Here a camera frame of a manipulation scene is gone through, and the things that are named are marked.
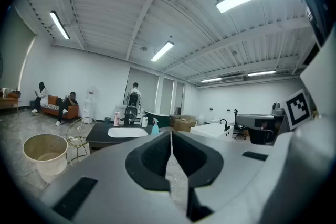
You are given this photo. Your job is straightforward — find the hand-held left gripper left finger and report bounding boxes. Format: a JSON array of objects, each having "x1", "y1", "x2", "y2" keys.
[{"x1": 40, "y1": 131, "x2": 186, "y2": 224}]

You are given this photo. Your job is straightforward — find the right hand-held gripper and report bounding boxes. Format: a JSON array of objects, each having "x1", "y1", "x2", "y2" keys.
[{"x1": 262, "y1": 0, "x2": 336, "y2": 224}]

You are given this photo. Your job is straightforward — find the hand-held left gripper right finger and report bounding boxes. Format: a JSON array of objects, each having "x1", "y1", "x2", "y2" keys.
[{"x1": 172, "y1": 130, "x2": 277, "y2": 223}]

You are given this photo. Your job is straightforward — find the teal tube with pink cap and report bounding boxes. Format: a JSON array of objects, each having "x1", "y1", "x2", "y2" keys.
[{"x1": 151, "y1": 117, "x2": 160, "y2": 135}]

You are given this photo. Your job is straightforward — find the black office chair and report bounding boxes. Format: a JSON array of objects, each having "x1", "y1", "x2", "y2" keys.
[{"x1": 232, "y1": 109, "x2": 249, "y2": 140}]

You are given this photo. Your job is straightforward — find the black stone vanity counter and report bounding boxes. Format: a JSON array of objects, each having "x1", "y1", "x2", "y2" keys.
[{"x1": 86, "y1": 122, "x2": 169, "y2": 152}]

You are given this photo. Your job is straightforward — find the white rectangular bathtub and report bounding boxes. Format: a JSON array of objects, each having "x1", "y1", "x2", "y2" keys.
[{"x1": 190, "y1": 122, "x2": 233, "y2": 142}]

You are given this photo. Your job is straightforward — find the white rectangular sink basin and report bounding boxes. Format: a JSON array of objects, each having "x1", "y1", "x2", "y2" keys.
[{"x1": 108, "y1": 127, "x2": 149, "y2": 138}]

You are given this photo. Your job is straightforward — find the black faucet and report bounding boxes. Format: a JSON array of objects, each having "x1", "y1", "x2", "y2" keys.
[{"x1": 120, "y1": 106, "x2": 138, "y2": 128}]

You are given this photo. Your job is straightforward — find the cardboard box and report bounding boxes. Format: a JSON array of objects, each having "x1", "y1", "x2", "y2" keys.
[{"x1": 170, "y1": 114, "x2": 197, "y2": 133}]

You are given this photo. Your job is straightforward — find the beige round waste bin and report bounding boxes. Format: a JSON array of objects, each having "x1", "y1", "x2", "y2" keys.
[{"x1": 23, "y1": 134, "x2": 69, "y2": 183}]

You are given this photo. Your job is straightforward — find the white water dispenser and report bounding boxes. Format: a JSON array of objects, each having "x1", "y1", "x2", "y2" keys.
[{"x1": 81, "y1": 86, "x2": 96, "y2": 120}]

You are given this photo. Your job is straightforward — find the black freestanding bathtub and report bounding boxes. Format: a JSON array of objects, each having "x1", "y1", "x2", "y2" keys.
[{"x1": 144, "y1": 110, "x2": 171, "y2": 129}]

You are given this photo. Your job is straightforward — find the orange sofa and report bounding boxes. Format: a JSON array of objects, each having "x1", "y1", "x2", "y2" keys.
[{"x1": 30, "y1": 95, "x2": 79, "y2": 120}]

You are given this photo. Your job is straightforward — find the grey roller blind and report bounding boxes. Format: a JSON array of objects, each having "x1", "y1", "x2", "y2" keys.
[{"x1": 123, "y1": 67, "x2": 160, "y2": 113}]

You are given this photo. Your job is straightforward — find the wooden side table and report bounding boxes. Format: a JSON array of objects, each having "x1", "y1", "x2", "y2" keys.
[{"x1": 0, "y1": 88, "x2": 21, "y2": 113}]

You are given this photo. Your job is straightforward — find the gold wire basket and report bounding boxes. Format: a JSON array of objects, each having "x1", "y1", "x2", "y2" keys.
[{"x1": 65, "y1": 117, "x2": 97, "y2": 167}]

